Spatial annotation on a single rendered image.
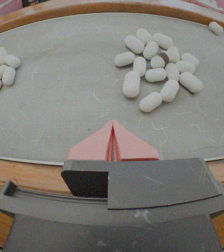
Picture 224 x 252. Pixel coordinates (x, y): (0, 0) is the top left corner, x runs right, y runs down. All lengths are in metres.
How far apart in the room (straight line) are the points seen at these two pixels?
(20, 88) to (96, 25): 0.18
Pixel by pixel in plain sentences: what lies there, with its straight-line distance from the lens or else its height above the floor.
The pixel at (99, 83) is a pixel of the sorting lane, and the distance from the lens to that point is 0.17.
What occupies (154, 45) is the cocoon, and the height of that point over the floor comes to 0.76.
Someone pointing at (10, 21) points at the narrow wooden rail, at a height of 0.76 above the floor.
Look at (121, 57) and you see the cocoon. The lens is 0.18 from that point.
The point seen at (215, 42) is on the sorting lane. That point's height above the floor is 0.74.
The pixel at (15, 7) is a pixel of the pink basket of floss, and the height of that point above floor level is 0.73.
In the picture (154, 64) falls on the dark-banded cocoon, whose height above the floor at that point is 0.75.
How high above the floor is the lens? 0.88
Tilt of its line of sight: 76 degrees down
